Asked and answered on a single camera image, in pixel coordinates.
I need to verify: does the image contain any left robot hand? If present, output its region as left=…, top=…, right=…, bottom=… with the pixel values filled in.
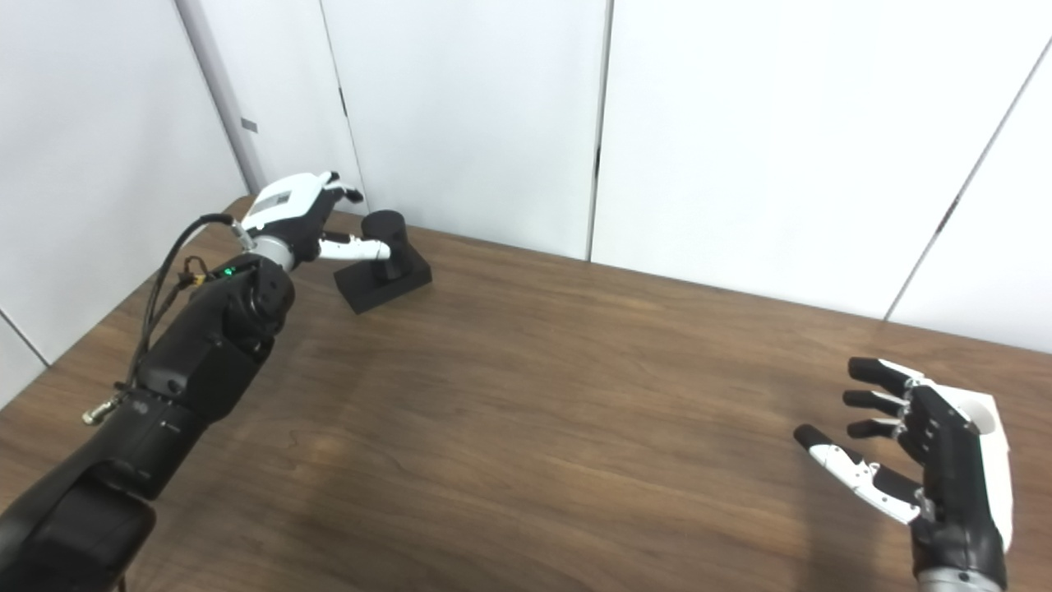
left=241, top=170, right=394, bottom=266

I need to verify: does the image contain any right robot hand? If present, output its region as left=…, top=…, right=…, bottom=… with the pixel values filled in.
left=793, top=356, right=1014, bottom=576

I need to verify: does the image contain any white square piece with hole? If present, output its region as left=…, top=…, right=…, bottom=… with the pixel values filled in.
left=945, top=386, right=1001, bottom=435

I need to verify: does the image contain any black peg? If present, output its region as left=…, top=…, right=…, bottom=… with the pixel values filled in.
left=333, top=210, right=433, bottom=315

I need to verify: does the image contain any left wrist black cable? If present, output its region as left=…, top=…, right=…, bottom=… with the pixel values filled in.
left=81, top=212, right=257, bottom=427

